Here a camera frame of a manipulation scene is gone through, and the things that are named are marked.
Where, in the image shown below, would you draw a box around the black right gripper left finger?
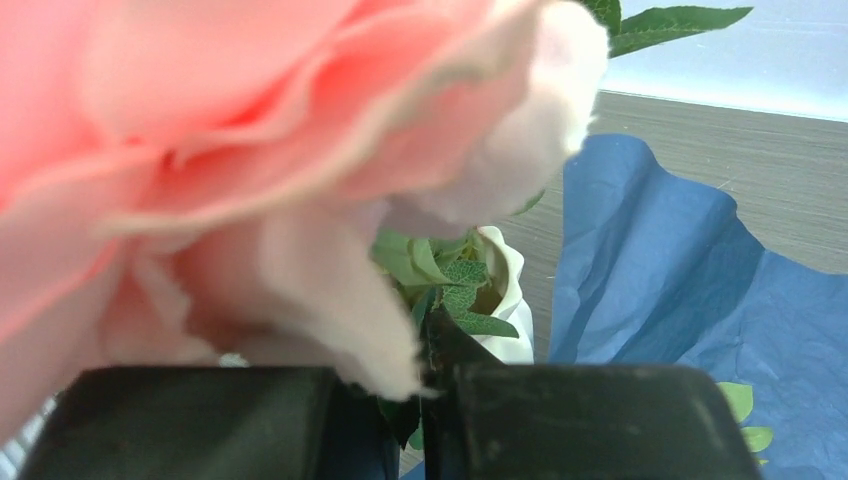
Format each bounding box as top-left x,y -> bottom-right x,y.
20,367 -> 398,480

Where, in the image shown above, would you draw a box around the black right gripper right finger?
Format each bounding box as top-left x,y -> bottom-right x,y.
421,307 -> 760,479

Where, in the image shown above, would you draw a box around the blue wrapping paper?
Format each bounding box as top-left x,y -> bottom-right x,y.
535,134 -> 847,479

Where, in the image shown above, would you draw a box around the pink flower bouquet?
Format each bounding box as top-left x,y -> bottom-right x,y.
1,1 -> 747,443

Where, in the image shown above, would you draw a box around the white ribbed vase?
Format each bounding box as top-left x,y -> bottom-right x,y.
473,226 -> 534,364

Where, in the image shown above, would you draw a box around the fallen green leaf sprig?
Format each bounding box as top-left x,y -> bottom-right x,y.
716,381 -> 774,465

